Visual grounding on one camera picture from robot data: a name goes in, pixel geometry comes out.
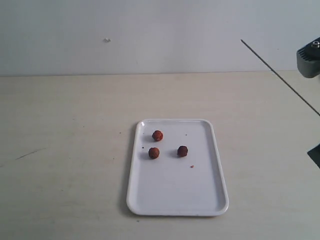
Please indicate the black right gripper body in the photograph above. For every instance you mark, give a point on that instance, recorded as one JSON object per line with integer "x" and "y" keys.
{"x": 314, "y": 154}

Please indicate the thin metal skewer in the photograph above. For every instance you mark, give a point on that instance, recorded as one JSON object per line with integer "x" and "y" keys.
{"x": 280, "y": 77}

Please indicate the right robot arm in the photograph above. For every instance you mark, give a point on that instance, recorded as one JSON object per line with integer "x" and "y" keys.
{"x": 308, "y": 64}

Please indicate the white rectangular plastic tray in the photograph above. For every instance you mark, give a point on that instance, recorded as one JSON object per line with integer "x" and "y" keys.
{"x": 167, "y": 186}

